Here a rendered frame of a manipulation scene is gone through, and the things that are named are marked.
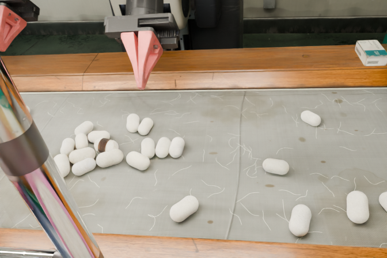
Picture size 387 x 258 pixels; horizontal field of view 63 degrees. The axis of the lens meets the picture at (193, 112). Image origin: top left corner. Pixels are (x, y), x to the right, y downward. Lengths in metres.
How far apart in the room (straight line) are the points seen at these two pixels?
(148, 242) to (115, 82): 0.35
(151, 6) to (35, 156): 0.35
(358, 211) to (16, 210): 0.40
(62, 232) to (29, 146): 0.07
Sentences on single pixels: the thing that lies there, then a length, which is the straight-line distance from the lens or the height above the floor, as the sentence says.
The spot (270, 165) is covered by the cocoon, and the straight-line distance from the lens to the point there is 0.42.
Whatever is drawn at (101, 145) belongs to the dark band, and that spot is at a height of 0.76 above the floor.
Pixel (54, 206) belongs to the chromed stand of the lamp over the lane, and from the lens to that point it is 0.20.
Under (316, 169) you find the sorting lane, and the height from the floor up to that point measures 0.74.
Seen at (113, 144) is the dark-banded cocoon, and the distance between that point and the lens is 0.47.
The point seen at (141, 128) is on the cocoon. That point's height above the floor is 0.76.
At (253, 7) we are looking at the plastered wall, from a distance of 2.51.
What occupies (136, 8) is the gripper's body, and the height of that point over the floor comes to 0.91.
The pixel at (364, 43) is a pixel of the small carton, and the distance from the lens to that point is 0.65.
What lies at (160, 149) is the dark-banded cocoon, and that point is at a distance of 0.44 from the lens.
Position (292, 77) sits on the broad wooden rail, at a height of 0.75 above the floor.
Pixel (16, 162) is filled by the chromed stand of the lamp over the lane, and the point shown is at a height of 0.96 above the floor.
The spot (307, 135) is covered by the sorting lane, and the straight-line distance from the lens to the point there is 0.49.
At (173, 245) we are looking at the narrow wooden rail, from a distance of 0.34.
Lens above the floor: 1.06
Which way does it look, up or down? 38 degrees down
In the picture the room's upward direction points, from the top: 6 degrees counter-clockwise
